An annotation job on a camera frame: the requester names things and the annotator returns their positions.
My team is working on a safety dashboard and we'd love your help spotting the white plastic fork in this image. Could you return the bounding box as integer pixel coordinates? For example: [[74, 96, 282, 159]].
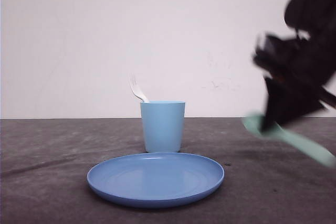
[[129, 74, 150, 103]]

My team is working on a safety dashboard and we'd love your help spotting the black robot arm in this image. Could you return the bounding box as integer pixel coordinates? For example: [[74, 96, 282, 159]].
[[253, 0, 335, 132]]

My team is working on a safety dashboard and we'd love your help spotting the light blue plastic cup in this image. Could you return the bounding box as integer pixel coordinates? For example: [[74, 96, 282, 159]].
[[140, 101, 185, 153]]

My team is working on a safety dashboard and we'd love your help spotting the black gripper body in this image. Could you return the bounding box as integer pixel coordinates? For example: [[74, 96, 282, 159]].
[[251, 31, 336, 96]]

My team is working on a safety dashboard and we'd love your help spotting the mint green plastic spoon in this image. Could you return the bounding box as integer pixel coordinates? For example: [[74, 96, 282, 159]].
[[242, 114, 335, 168]]

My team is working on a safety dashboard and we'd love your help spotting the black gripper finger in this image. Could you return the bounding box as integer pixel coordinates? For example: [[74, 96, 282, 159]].
[[260, 77, 324, 132]]

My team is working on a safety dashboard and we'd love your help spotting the blue plastic plate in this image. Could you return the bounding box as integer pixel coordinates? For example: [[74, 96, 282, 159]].
[[87, 153, 225, 208]]

